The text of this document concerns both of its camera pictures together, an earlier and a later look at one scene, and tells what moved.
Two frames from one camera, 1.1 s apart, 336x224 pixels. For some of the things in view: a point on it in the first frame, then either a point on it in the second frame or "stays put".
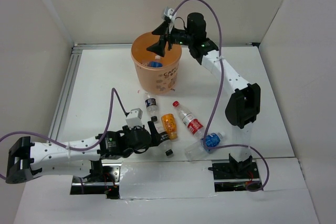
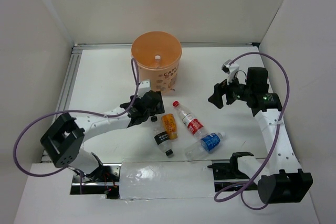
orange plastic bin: (157, 74) stays put
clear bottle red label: (192, 124) stays put
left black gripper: (155, 141) to (158, 109)
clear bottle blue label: (198, 149) stays put
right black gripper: (159, 47) to (219, 90)
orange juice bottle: (168, 121) stays put
